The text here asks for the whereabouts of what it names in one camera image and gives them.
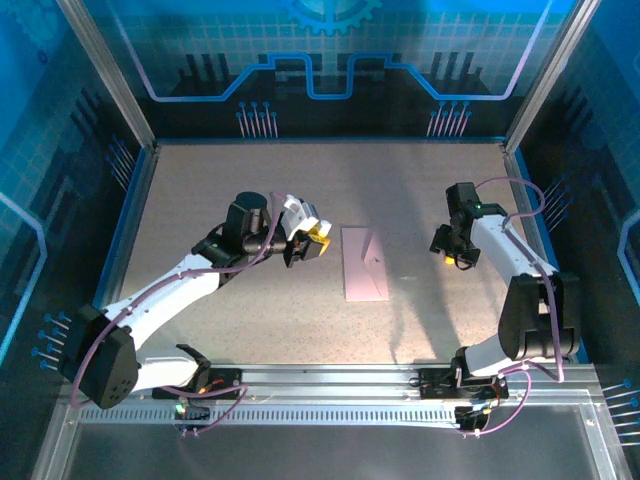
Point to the aluminium frame post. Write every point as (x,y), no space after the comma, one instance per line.
(549,75)
(110,75)

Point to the grey metal panel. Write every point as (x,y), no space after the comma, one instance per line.
(325,452)

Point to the small black connector box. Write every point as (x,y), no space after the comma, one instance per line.
(470,417)
(197,414)

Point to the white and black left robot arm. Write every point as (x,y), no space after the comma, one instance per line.
(165,295)

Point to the pink paper envelope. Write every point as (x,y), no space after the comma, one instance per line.
(365,280)

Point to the yellow glue stick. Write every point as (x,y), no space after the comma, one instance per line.
(325,227)

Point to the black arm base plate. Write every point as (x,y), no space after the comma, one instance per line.
(430,387)
(227,394)

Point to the aluminium table side rail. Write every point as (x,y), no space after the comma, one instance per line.
(134,225)
(525,225)

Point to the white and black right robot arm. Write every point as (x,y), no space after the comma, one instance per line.
(500,245)

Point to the aluminium mounting rail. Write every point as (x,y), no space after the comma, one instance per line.
(325,380)

